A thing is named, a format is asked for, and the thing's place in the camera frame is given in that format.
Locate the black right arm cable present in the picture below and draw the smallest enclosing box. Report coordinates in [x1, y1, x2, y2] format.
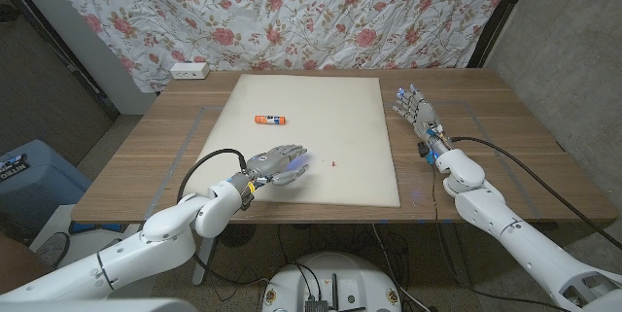
[449, 135, 622, 251]

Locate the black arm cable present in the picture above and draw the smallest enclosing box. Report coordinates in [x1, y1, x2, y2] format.
[449, 135, 622, 251]
[175, 148, 250, 205]

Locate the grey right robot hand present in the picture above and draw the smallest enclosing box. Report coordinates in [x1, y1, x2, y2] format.
[392, 83, 442, 139]

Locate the grey shoe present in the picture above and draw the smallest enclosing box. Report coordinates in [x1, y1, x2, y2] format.
[36, 231, 72, 269]

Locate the white table leg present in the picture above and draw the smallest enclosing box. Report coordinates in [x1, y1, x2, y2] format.
[192, 236, 218, 287]

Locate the cream foam board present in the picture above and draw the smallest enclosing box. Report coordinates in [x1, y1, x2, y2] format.
[184, 73, 402, 209]

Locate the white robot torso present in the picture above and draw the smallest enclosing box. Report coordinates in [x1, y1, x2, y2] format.
[0, 297, 198, 312]

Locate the brown trouser leg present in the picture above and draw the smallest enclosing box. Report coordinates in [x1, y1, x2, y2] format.
[0, 233, 52, 296]

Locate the floral backdrop cloth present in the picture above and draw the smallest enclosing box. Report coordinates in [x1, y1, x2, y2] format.
[29, 0, 521, 94]

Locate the grey tape strip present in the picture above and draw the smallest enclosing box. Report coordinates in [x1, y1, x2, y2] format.
[143, 105, 225, 221]

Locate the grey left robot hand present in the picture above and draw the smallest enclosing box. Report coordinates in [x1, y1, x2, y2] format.
[245, 144, 311, 187]

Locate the white power strip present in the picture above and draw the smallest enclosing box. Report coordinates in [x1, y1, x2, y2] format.
[169, 61, 211, 81]

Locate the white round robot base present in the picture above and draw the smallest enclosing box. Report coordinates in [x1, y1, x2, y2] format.
[261, 252, 403, 312]

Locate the black backdrop stand pole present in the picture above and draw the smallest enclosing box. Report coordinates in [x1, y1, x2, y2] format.
[466, 0, 538, 69]

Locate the blue plastic bin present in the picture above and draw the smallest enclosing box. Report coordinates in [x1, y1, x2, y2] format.
[0, 139, 93, 245]

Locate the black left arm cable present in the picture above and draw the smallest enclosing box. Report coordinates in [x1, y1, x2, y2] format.
[175, 148, 250, 205]

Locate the grey table leg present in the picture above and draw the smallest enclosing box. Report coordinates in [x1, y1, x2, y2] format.
[439, 224, 472, 288]

